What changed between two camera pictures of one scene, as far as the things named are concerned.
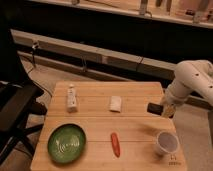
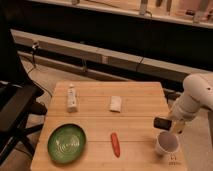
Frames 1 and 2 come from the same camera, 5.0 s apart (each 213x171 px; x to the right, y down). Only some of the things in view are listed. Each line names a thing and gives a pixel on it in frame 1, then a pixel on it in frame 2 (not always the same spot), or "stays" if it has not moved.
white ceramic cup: [167, 142] stays
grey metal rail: [125, 62] stays
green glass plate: [66, 143] stays
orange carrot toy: [115, 144] stays
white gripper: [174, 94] -> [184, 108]
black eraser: [155, 108] -> [162, 123]
